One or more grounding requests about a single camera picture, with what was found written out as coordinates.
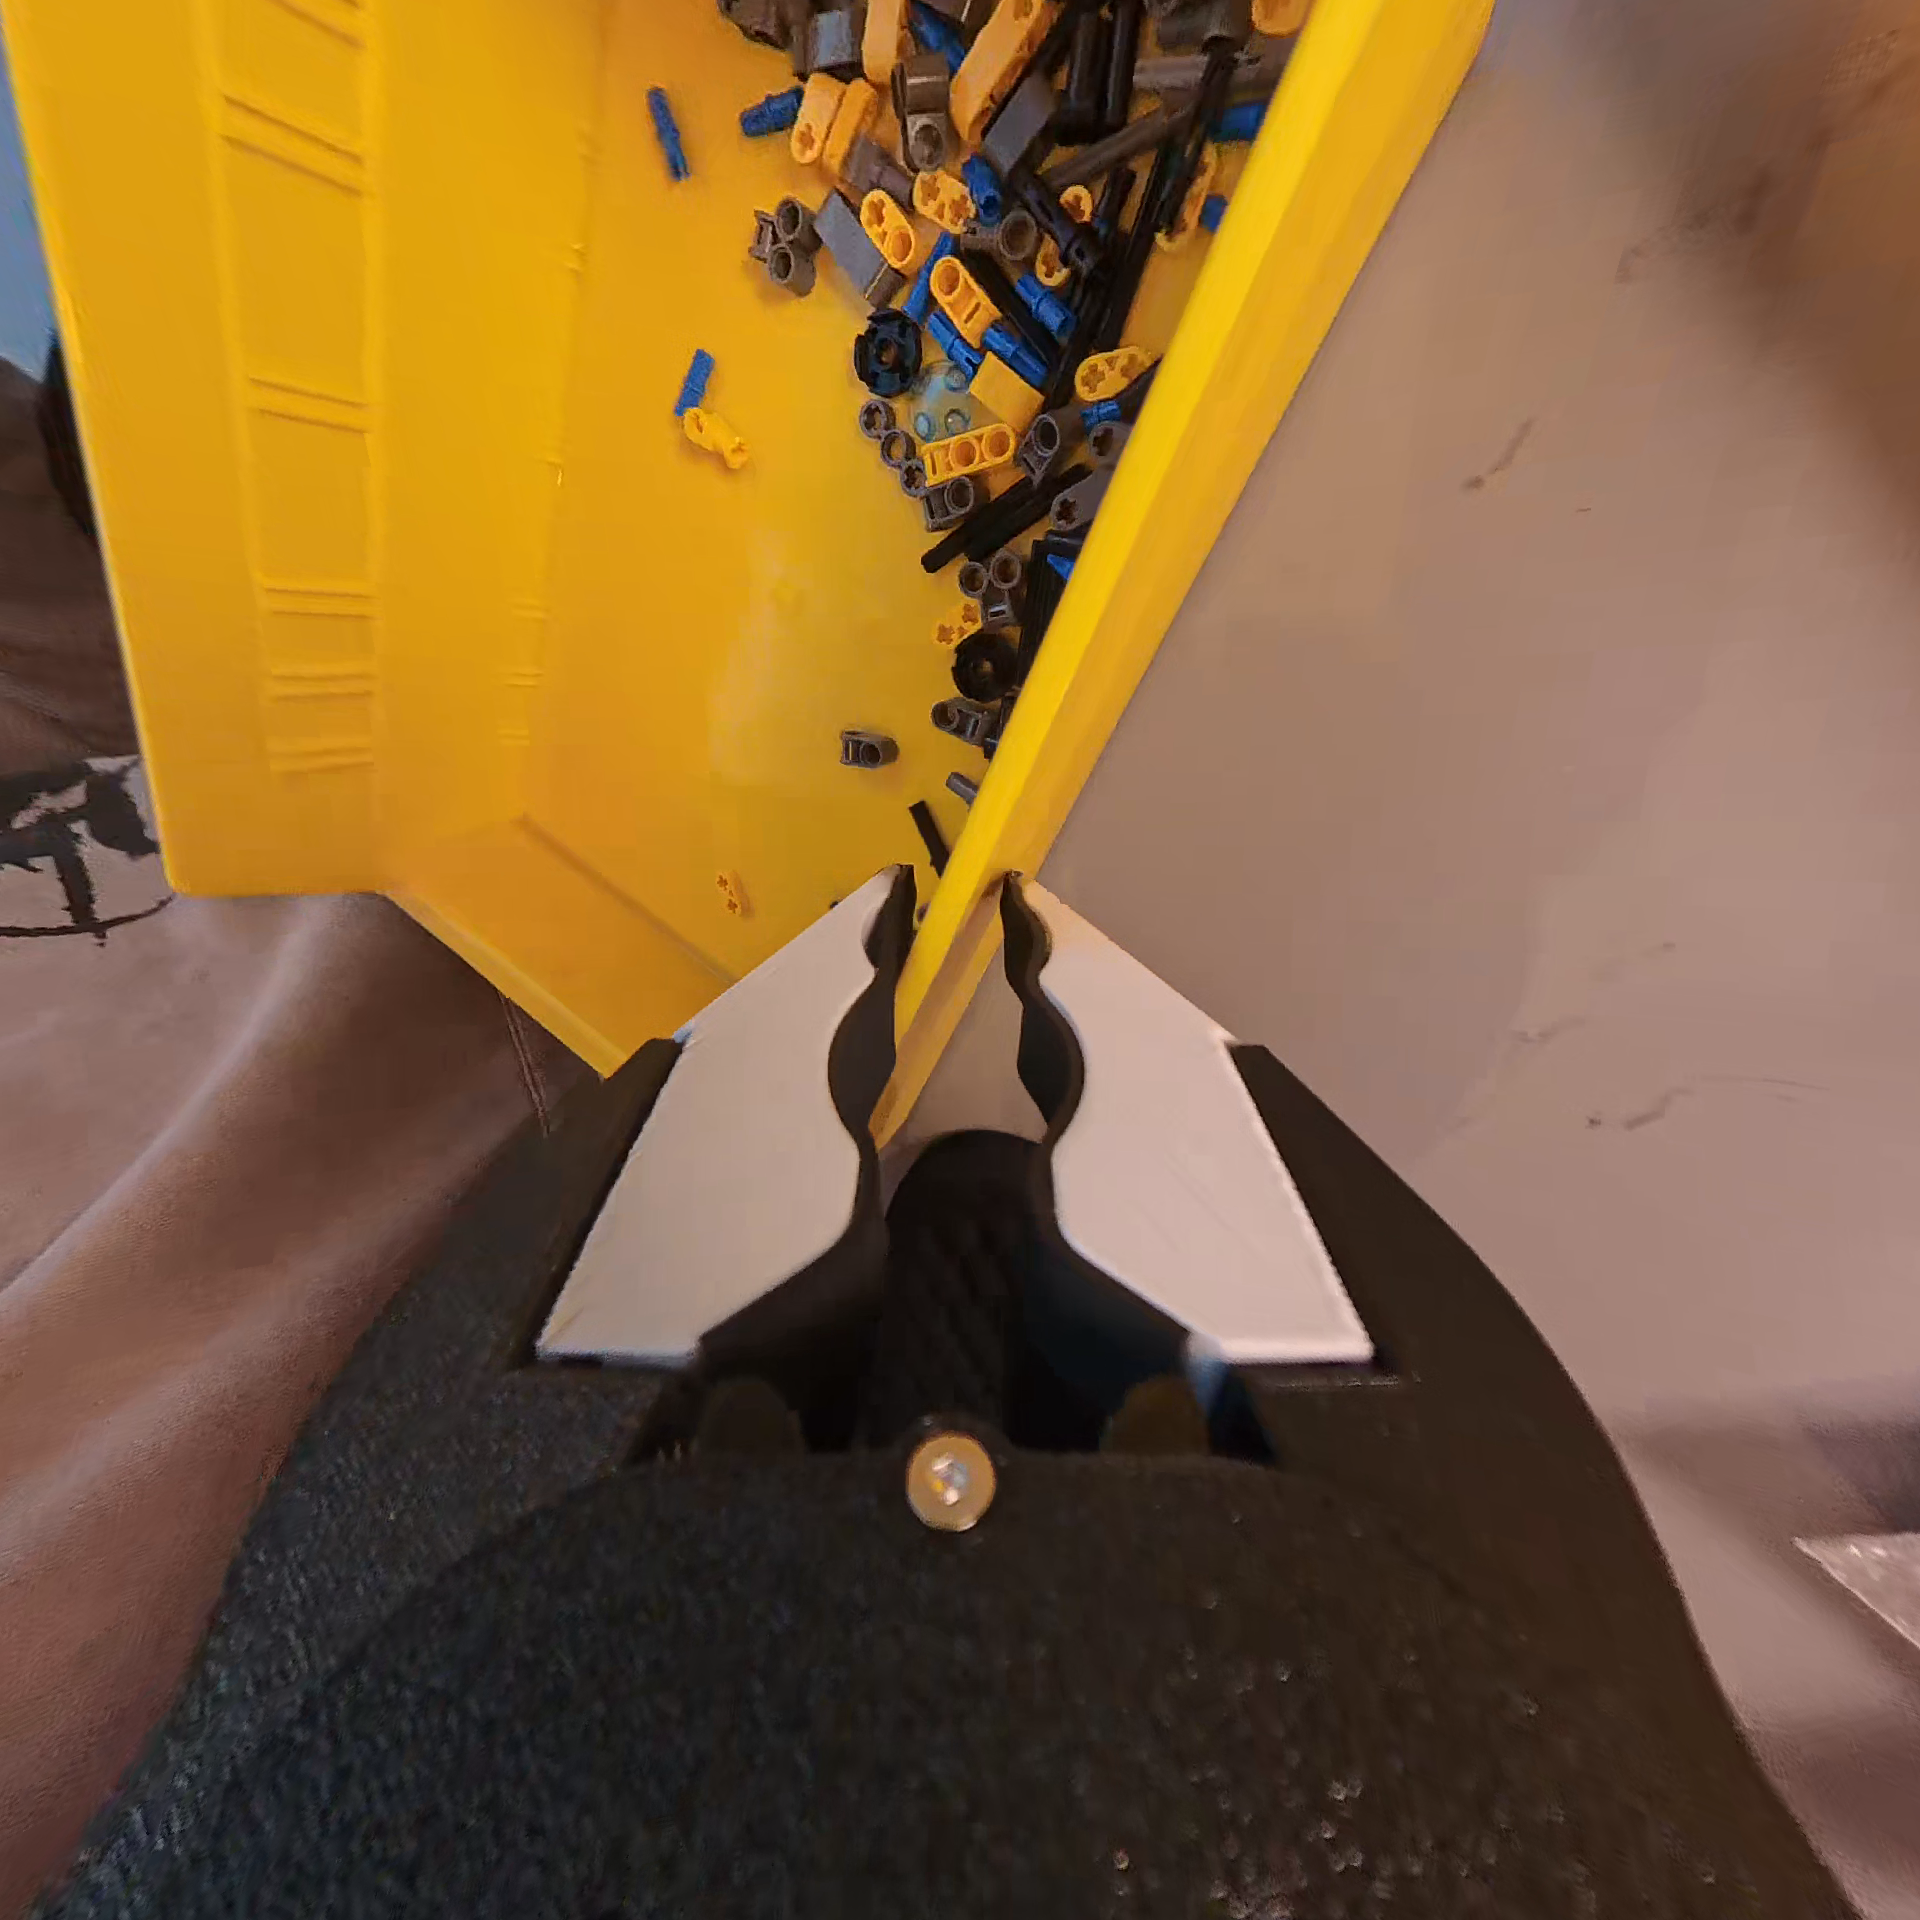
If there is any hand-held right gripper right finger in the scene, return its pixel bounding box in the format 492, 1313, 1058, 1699
999, 876, 1376, 1449

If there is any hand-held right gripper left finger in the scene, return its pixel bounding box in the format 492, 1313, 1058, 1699
538, 868, 918, 1449

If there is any yellow plastic bin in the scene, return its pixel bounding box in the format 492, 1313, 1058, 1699
0, 0, 1500, 1151

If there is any grey desk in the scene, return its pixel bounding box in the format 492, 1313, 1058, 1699
1035, 0, 1920, 1920

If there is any pile of small mixed pieces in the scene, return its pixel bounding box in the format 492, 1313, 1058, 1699
645, 0, 1308, 919

